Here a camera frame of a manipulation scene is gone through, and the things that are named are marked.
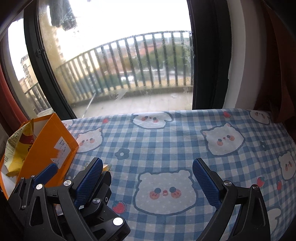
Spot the dark red left curtain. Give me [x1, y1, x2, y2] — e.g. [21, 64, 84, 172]
[0, 68, 28, 135]

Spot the pale yellow chips bag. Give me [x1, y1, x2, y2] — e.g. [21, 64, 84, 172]
[4, 120, 34, 177]

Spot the blue checkered bear tablecloth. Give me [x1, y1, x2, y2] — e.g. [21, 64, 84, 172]
[64, 109, 295, 240]

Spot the balcony metal railing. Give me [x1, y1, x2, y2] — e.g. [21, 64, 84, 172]
[21, 31, 194, 118]

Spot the hanging grey cloth left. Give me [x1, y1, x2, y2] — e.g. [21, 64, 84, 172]
[49, 0, 77, 31]

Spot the orange cardboard box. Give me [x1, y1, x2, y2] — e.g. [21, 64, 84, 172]
[1, 113, 78, 198]

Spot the black window frame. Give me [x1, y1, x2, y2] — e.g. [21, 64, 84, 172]
[23, 1, 232, 120]

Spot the small yellow candy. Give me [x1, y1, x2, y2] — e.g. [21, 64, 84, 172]
[102, 164, 112, 172]

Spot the dark red right curtain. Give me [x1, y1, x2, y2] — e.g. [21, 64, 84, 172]
[254, 0, 296, 123]

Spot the dark red curtain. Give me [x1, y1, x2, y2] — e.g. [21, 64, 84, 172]
[254, 0, 296, 123]
[0, 68, 28, 135]

